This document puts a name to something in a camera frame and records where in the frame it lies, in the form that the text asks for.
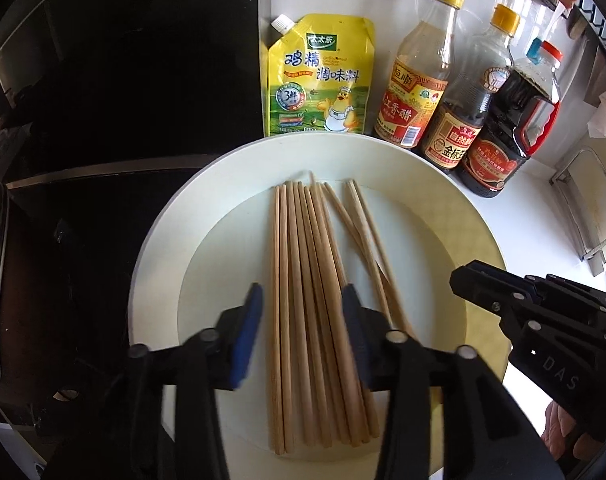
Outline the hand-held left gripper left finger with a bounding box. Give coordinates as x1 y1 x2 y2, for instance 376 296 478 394
46 282 264 480

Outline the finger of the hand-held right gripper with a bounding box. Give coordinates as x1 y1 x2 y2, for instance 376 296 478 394
449 274 534 329
454 259 550 302

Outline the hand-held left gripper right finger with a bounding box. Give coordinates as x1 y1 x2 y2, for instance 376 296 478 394
340 284 566 480

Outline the bunch of wooden chopsticks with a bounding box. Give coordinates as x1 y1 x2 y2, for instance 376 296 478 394
268 172 420 456

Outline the white round bowl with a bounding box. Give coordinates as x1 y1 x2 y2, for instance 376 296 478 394
127 137 508 480

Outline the person's right hand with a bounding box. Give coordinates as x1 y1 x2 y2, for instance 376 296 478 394
540 400 606 467

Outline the metal board rack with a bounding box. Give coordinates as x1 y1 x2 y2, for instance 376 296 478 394
550 146 606 277

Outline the cream cutting board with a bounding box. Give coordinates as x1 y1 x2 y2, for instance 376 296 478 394
565 152 606 261

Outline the yellow-cap soy sauce bottle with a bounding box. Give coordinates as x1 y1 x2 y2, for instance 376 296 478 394
419 4 521 176

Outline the black cooktop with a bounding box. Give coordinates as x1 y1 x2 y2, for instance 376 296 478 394
0 169 194 411

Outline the white hanging rag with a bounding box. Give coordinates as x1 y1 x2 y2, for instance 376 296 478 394
585 75 606 138

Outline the yellow-cap vinegar bottle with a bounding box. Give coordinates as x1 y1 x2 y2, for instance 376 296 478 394
373 0 468 150

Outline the yellow seasoning pouch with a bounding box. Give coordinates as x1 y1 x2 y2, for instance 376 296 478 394
265 14 376 137

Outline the steel range hood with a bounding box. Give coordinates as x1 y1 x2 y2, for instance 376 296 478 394
0 0 260 181

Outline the large red-handled soy sauce bottle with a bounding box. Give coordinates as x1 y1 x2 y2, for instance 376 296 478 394
455 37 564 199

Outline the black wall rail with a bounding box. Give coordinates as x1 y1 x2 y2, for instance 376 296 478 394
568 0 606 71

